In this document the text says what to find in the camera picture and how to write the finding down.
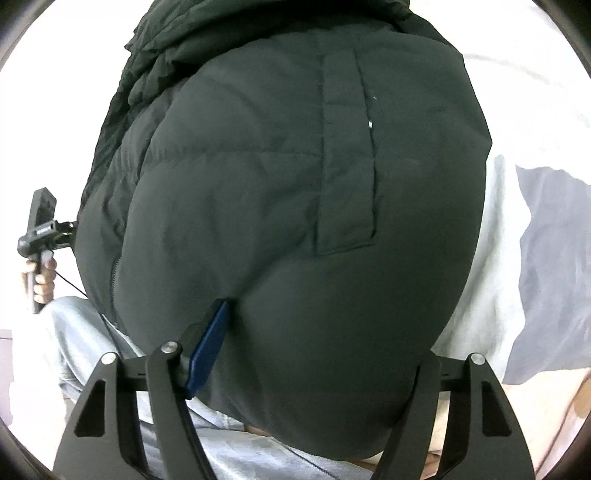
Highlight black puffer jacket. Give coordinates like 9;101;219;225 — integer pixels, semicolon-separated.
74;1;492;460

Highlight left hand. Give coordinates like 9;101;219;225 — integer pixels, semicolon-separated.
21;258;57;305

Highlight grey trousers leg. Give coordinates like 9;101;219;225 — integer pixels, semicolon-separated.
38;294;385;480

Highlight patchwork checkered bed quilt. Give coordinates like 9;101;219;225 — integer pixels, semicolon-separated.
434;156;590;478

